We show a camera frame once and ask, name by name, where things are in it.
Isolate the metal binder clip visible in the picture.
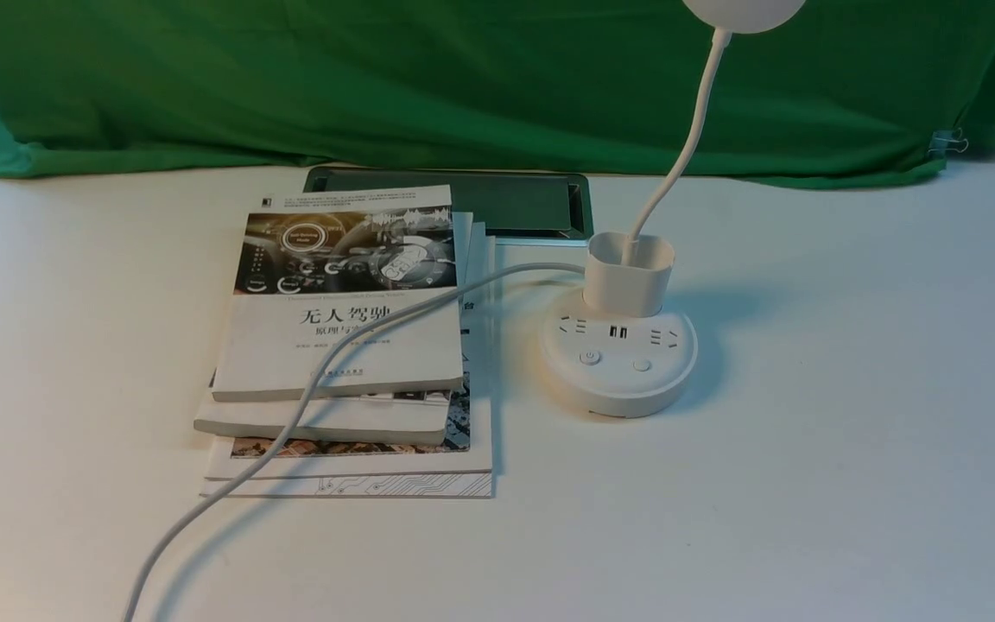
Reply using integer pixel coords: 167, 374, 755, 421
925, 129, 970, 159

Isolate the top book with Chinese title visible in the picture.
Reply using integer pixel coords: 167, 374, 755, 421
211, 185, 472, 403

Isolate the white lamp power cable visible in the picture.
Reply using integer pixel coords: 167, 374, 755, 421
122, 262, 587, 622

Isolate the white desk lamp with sockets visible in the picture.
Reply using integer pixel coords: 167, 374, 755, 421
538, 1, 802, 420

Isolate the bottom book with circuit pattern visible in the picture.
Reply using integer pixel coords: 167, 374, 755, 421
199, 235, 497, 499

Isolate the green backdrop cloth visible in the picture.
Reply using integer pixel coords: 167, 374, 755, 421
0, 1, 995, 189

